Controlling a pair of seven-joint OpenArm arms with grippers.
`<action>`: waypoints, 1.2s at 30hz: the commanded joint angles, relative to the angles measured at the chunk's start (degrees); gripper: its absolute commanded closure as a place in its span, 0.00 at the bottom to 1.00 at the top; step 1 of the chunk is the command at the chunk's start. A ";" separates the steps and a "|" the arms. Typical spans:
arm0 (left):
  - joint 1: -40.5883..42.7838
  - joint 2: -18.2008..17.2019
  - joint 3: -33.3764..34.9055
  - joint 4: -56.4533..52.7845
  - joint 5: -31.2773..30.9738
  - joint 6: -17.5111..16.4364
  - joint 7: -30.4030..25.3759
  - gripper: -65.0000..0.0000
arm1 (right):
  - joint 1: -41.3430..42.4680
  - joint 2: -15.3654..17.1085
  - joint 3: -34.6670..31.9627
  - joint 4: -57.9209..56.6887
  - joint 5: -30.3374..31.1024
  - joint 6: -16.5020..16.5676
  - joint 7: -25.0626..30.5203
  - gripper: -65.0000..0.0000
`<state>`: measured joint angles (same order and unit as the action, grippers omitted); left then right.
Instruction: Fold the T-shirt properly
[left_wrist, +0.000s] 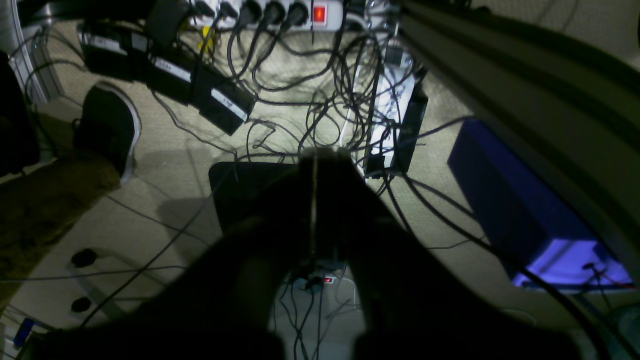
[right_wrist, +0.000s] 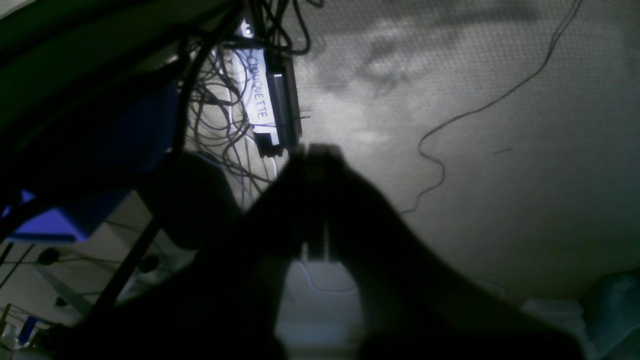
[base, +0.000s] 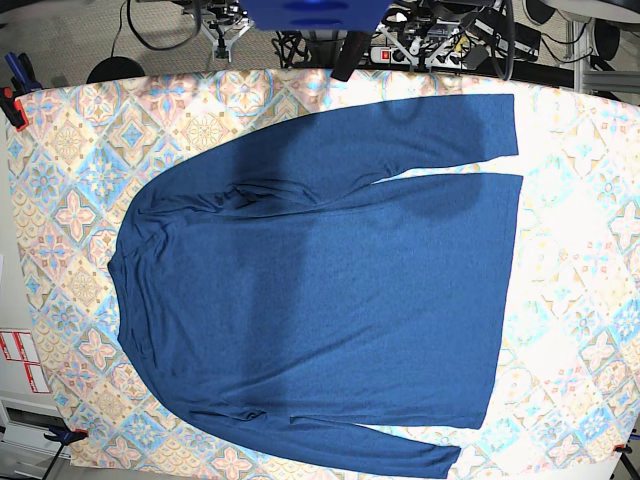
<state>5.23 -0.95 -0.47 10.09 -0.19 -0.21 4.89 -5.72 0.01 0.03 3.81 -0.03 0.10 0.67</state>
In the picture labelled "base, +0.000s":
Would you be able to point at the blue long-sleeve T-shirt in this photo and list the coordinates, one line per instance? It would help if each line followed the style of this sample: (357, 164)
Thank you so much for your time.
(299, 289)

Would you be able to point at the white power strip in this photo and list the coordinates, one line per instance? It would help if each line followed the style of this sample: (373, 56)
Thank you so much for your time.
(390, 55)

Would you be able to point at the black round stool base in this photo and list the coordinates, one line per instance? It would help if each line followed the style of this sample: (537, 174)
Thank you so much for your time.
(115, 68)

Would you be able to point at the patterned tile tablecloth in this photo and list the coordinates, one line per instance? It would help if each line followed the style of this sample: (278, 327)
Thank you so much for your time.
(568, 376)

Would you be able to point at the red white label stickers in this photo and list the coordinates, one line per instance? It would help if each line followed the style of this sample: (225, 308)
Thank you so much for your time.
(21, 369)

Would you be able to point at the black red table clamp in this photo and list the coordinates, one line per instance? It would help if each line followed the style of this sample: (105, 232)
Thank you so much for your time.
(13, 109)

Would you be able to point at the blue spring clamp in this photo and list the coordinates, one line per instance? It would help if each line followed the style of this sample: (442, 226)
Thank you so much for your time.
(23, 79)

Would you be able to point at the orange clamp bottom right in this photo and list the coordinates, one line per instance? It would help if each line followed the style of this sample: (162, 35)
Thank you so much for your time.
(623, 449)

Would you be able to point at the black mount post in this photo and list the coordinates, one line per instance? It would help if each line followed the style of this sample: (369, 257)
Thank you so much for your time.
(354, 46)

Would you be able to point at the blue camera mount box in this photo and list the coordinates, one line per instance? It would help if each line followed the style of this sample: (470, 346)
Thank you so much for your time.
(287, 15)

